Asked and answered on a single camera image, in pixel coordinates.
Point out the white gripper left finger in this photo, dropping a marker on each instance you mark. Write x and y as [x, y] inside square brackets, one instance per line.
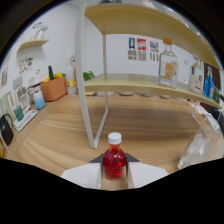
[83, 175]

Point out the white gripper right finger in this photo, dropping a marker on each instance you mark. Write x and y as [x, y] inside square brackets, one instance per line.
[146, 174]

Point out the small red liquid bottle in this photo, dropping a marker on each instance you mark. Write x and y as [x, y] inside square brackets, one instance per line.
[114, 163]

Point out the clear bottle orange cap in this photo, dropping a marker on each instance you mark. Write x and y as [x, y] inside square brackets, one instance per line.
[168, 70]

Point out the clear glass with ice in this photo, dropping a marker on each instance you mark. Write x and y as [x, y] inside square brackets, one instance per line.
[198, 150]

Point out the white tray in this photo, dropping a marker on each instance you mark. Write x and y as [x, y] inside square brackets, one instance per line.
[26, 120]

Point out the printed paper sheet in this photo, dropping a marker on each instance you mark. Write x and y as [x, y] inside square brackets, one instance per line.
[201, 107]

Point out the green mug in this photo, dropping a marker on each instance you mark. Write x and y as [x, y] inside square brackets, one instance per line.
[18, 114]

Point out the orange storage basket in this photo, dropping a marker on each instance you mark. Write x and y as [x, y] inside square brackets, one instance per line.
[54, 89]

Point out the two-tier wooden shelf rack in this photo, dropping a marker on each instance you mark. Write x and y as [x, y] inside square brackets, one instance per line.
[133, 83]

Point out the green potted plant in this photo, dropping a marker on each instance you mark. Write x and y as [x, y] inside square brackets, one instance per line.
[88, 75]

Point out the white countertop appliance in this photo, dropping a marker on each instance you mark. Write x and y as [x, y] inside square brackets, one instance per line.
[37, 81]

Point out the blue liquid bottle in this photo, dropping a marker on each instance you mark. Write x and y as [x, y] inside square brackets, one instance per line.
[209, 86]

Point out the white flower vase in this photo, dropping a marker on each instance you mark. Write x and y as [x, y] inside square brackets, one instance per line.
[72, 65]

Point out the multicolour wall poster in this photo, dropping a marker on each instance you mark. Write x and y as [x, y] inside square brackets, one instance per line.
[154, 51]

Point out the red white wall poster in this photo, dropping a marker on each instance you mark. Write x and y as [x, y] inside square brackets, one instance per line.
[141, 50]

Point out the blue white wall poster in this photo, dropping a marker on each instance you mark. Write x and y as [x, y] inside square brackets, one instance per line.
[132, 49]

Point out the wooden wall shelf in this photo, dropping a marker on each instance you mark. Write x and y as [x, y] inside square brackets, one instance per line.
[33, 44]

